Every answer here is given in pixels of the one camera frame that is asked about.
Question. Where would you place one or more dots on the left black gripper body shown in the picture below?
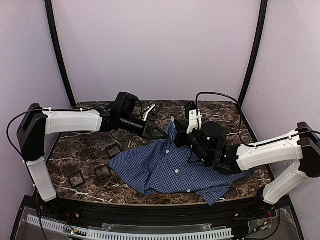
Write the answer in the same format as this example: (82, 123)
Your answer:
(148, 129)

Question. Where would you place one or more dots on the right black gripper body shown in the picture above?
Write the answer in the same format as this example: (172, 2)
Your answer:
(183, 135)

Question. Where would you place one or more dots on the round brooch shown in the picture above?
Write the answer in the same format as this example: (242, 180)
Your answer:
(170, 138)

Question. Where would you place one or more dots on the blue checked shirt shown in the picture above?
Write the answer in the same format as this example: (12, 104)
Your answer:
(163, 167)

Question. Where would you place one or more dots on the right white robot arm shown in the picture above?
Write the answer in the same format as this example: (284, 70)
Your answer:
(301, 146)

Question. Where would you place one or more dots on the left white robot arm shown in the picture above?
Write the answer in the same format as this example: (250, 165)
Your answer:
(27, 132)

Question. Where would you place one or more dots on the black tray far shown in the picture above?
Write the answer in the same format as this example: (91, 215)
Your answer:
(113, 150)

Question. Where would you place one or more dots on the black tray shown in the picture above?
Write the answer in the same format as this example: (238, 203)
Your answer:
(102, 172)
(113, 150)
(76, 180)

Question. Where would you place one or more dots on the black tray middle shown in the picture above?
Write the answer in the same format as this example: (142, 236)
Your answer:
(102, 172)

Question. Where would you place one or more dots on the black tray near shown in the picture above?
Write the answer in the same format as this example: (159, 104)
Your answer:
(76, 180)

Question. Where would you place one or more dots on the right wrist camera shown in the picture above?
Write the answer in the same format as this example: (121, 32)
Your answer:
(194, 117)

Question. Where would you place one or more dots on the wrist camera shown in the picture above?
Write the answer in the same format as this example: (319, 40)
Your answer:
(194, 117)
(151, 111)

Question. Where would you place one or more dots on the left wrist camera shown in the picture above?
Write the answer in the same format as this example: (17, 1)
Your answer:
(151, 111)

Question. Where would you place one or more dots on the black front aluminium rail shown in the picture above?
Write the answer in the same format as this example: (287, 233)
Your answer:
(85, 213)

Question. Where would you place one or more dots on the white slotted cable duct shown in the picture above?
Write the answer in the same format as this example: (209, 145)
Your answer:
(130, 232)

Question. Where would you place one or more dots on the right black frame post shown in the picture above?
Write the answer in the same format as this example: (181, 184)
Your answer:
(254, 52)

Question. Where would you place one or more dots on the black frame post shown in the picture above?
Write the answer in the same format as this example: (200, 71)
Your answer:
(58, 52)
(254, 52)

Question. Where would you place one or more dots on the left black frame post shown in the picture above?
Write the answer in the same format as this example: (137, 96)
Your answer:
(58, 52)

